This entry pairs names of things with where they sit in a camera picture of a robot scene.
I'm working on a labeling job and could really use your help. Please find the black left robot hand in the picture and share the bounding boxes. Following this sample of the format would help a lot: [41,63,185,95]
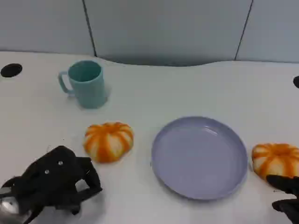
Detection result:
[1,146,103,216]

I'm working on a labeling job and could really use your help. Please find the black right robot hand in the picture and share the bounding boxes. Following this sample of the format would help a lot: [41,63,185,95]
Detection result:
[266,174,299,224]

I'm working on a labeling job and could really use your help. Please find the pale green mug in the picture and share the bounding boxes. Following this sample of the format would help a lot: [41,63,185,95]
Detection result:
[58,60,108,109]

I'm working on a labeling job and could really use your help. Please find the lilac plate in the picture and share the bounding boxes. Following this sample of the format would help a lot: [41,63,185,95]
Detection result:
[151,116,249,201]

